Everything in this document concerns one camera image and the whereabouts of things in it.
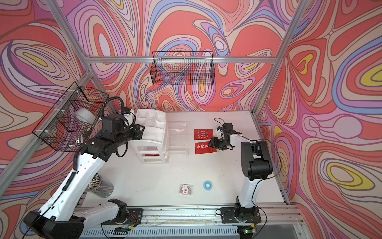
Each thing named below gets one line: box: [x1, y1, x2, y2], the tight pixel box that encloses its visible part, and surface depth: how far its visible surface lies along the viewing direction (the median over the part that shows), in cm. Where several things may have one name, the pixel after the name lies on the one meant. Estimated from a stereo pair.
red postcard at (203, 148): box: [194, 141, 217, 155], surface depth 100 cm
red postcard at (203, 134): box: [193, 128, 214, 140], surface depth 109 cm
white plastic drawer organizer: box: [130, 108, 167, 164], surface depth 86 cm
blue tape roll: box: [203, 180, 213, 191], surface depth 84 cm
